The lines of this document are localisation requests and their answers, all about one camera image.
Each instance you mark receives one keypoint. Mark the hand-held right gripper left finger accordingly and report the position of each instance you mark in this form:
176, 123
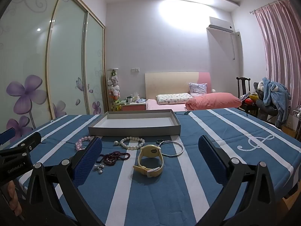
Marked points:
88, 162

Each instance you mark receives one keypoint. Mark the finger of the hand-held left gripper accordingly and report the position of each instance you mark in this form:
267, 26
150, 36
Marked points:
7, 135
23, 146

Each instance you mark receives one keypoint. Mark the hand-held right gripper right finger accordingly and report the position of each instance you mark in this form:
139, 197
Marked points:
211, 160

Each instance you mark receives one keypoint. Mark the silver bangle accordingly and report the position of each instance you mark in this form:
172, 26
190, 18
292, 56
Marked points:
171, 155

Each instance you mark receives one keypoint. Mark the grey cardboard tray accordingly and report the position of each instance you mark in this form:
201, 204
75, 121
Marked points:
134, 122

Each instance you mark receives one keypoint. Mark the yellow wrist watch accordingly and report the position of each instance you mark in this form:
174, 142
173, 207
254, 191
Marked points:
150, 149

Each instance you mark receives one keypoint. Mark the person's left hand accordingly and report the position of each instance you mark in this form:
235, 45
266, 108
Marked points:
15, 197

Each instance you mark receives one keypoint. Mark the pearl earrings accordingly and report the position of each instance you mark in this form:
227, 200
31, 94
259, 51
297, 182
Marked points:
100, 171

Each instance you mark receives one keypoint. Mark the folded pink quilt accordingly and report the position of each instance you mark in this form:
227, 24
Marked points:
211, 101

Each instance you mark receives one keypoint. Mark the red round toy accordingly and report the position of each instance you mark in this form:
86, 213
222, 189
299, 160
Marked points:
248, 101

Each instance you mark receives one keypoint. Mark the blue white striped tablecloth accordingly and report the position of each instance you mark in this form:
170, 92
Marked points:
150, 193

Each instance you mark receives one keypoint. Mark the bed with pink sheet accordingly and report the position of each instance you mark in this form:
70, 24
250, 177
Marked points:
164, 107

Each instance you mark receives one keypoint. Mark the pink beige nightstand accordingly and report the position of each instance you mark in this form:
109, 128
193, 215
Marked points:
134, 107

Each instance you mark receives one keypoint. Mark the purple patterned pillow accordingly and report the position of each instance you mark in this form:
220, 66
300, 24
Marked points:
197, 89

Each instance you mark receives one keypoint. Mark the white patterned pillow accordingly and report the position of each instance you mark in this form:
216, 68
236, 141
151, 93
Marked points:
172, 98

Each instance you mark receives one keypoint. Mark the grey padded chair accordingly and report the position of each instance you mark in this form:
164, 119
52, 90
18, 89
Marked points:
265, 110

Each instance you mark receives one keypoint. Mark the yellow toy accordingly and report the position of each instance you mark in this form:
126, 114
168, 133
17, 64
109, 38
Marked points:
254, 96

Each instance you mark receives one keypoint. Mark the stack of plush toys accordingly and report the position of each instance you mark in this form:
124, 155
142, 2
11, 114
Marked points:
113, 89

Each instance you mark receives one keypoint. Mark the dark wooden chair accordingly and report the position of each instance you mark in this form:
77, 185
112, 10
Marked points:
242, 87

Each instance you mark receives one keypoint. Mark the blue tissue pack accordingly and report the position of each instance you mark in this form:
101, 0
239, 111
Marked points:
141, 100

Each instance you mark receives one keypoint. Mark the beige pink headboard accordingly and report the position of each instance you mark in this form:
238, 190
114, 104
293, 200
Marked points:
169, 82

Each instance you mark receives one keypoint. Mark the white metal rack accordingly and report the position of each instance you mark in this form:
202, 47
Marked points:
296, 122

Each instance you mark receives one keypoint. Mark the light blue garment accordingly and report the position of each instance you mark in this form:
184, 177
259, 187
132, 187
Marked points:
275, 91

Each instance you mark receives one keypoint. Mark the floral sliding door wardrobe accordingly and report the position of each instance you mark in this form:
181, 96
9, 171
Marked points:
65, 51

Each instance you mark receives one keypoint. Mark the white air conditioner pipe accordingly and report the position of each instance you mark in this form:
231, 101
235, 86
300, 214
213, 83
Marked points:
234, 47

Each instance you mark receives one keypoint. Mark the pink curtain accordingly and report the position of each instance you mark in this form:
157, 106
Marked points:
279, 51

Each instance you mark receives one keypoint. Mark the white air conditioner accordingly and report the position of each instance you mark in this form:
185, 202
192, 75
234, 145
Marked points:
221, 24

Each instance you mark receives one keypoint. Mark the curtain rod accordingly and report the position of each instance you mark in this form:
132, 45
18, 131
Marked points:
268, 4

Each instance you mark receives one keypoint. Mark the white wall switch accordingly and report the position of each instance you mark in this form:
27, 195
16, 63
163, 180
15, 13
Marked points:
135, 69

